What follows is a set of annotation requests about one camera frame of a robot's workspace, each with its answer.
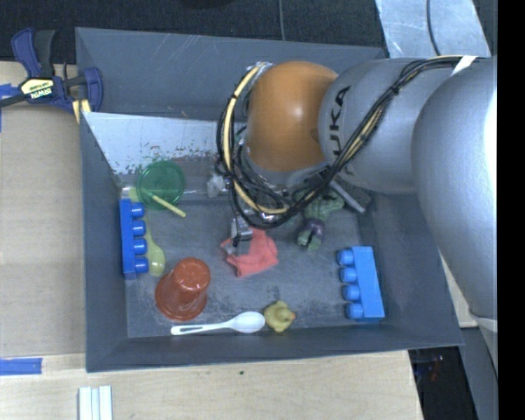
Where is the dark blue toy block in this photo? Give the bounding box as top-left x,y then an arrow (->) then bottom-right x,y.
118,198 -> 151,280

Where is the green toy figure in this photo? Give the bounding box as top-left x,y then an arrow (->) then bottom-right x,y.
293,189 -> 347,252

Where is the red-orange plastic cup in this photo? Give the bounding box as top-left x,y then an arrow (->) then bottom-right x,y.
154,257 -> 213,323

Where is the clear green plastic cup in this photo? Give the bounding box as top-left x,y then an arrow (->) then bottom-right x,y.
136,159 -> 187,212

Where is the light blue toy block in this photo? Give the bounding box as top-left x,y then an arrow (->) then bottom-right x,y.
335,245 -> 387,322

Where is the yellow rubber duck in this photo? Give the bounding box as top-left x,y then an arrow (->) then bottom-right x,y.
262,300 -> 298,334

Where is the yellow stick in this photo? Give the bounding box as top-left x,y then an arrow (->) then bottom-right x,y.
151,193 -> 187,219

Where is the white plastic spoon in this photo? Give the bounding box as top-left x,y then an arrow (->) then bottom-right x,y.
170,311 -> 267,337

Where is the grey metal bin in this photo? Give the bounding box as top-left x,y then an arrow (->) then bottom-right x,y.
73,26 -> 466,374

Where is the pale wood board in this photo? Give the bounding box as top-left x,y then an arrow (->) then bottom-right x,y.
0,61 -> 88,359

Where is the red cloth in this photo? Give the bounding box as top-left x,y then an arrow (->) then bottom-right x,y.
220,227 -> 280,279

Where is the grey flat bar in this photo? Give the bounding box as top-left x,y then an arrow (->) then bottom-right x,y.
331,179 -> 373,214

